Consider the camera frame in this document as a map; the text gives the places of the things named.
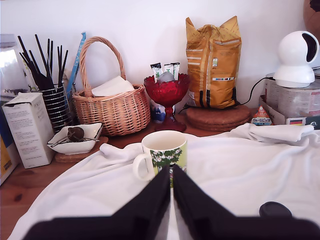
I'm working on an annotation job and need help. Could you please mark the grey foil lump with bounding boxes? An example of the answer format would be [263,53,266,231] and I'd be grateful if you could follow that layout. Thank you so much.
[157,71,176,83]

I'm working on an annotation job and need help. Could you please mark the metal tea infuser tongs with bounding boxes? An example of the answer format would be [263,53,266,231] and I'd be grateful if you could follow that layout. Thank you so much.
[51,126,100,147]

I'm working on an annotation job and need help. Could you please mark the round cork trivet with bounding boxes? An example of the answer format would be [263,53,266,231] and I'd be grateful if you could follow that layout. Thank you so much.
[186,117,252,133]
[185,104,251,126]

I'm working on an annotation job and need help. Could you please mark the blue white paper stick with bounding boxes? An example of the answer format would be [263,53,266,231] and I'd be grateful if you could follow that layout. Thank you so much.
[64,31,87,102]

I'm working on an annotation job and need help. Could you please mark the white folded napkin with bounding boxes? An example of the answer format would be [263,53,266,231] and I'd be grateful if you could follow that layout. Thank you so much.
[91,75,136,97]

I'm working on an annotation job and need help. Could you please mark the white dome security camera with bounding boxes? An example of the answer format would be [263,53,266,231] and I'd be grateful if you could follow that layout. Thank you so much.
[272,30,320,88]

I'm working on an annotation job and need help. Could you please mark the white cardboard tray box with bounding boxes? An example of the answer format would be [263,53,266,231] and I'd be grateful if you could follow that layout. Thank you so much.
[258,94,320,131]

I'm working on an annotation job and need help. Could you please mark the grey coffee capsule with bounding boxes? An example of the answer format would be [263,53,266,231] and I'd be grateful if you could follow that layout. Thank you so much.
[258,201,293,219]

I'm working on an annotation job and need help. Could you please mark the black wire utensil holder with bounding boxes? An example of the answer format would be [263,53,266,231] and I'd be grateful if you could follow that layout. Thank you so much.
[37,83,74,135]

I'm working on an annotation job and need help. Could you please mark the blue white ceramic mug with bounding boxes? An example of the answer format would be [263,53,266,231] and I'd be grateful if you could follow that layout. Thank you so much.
[149,98,176,125]

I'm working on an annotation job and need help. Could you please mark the yellow coffee bag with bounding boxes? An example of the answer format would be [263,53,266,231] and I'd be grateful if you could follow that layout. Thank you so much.
[185,16,243,110]

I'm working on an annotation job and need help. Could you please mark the black chopstick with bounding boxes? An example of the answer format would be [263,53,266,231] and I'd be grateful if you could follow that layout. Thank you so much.
[49,40,54,77]
[60,49,69,87]
[17,35,50,87]
[34,33,53,80]
[47,38,52,77]
[57,45,61,88]
[59,44,64,87]
[28,49,46,87]

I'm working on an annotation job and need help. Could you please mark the clear white plastic bag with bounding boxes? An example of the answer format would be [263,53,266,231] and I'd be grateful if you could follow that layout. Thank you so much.
[0,33,39,98]

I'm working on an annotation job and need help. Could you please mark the green floral coffee mug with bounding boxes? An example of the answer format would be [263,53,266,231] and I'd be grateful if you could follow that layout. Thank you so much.
[132,129,188,189]

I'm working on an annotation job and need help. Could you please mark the white square dish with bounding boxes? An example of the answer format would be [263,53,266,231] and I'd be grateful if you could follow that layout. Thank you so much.
[46,122,104,155]

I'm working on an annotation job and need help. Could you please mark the wicker basket with handle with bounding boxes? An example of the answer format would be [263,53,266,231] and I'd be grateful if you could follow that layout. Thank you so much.
[71,36,151,137]

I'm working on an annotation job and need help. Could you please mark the yellow blue box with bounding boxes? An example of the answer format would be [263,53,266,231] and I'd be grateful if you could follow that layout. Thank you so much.
[0,107,20,186]

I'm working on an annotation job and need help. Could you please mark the white carton box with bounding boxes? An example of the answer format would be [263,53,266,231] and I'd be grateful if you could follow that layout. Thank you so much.
[1,92,55,170]

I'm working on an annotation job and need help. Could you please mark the black power cable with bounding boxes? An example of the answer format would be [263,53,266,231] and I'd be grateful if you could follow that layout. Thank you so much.
[178,76,271,113]

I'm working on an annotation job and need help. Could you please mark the triangular red snack packet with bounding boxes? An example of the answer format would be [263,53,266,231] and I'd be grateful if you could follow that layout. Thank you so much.
[250,104,275,126]

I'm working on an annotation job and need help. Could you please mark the white cloth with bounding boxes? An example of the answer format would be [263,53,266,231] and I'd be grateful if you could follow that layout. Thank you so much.
[7,122,320,240]

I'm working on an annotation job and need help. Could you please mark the red glass goblet bowl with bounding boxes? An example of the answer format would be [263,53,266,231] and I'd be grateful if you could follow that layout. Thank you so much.
[143,73,191,133]

